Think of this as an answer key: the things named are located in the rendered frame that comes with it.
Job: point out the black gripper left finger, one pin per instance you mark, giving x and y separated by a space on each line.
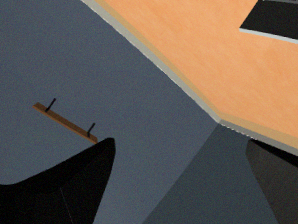
68 193

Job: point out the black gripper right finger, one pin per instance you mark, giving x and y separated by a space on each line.
277 174

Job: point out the grey dish rack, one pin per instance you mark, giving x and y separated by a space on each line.
273 18

